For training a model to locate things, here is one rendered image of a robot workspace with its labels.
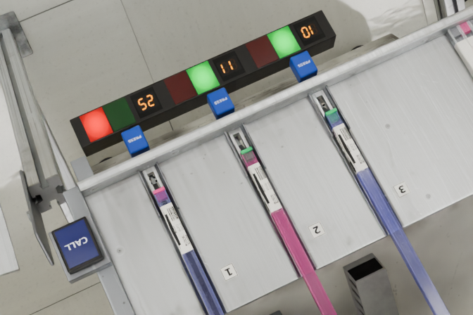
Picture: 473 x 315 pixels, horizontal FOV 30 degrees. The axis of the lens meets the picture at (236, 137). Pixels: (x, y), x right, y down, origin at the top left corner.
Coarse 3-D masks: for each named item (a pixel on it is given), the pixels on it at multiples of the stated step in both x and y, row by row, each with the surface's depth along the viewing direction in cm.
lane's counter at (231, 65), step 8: (224, 56) 108; (232, 56) 108; (216, 64) 108; (224, 64) 108; (232, 64) 108; (240, 64) 108; (224, 72) 107; (232, 72) 107; (240, 72) 107; (224, 80) 107
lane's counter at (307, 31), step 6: (312, 18) 110; (300, 24) 109; (306, 24) 109; (312, 24) 109; (318, 24) 109; (300, 30) 109; (306, 30) 109; (312, 30) 109; (318, 30) 109; (300, 36) 109; (306, 36) 109; (312, 36) 109; (318, 36) 109; (324, 36) 109; (306, 42) 109; (312, 42) 109
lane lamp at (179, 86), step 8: (184, 72) 107; (168, 80) 107; (176, 80) 107; (184, 80) 107; (168, 88) 107; (176, 88) 107; (184, 88) 107; (192, 88) 107; (176, 96) 106; (184, 96) 106; (192, 96) 106; (176, 104) 106
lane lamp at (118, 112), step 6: (114, 102) 106; (120, 102) 106; (126, 102) 106; (108, 108) 106; (114, 108) 106; (120, 108) 106; (126, 108) 106; (108, 114) 105; (114, 114) 105; (120, 114) 105; (126, 114) 105; (132, 114) 105; (114, 120) 105; (120, 120) 105; (126, 120) 105; (132, 120) 105; (114, 126) 105; (120, 126) 105; (126, 126) 105
